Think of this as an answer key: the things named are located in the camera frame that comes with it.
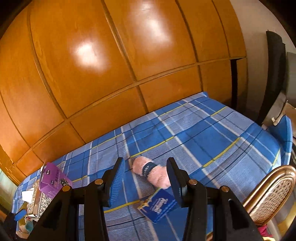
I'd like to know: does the blue tissue pack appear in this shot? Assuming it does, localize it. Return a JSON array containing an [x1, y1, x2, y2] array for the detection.
[[137, 187, 179, 224]]

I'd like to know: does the pink fluffy dishcloth roll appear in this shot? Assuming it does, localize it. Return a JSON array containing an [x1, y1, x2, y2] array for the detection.
[[132, 156, 171, 189]]

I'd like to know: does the blue plush doll pink dress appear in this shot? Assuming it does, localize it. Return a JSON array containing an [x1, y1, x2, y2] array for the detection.
[[25, 217, 34, 233]]

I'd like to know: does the gold metal tray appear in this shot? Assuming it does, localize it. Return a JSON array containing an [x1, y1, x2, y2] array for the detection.
[[16, 202, 29, 240]]

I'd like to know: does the ornate silver tissue box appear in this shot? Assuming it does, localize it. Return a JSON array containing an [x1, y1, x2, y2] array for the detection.
[[22, 180, 52, 219]]

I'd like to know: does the rattan chair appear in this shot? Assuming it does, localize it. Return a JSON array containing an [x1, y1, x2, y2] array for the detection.
[[242, 165, 295, 227]]

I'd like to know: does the purple cardboard snack box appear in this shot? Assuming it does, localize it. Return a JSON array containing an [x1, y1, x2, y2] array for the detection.
[[39, 163, 72, 199]]

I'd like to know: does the blue plaid bed sheet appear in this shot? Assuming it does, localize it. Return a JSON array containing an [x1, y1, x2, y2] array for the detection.
[[11, 91, 294, 241]]

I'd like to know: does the wooden wardrobe wall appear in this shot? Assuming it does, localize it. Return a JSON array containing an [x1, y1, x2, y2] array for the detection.
[[1, 1, 247, 184]]

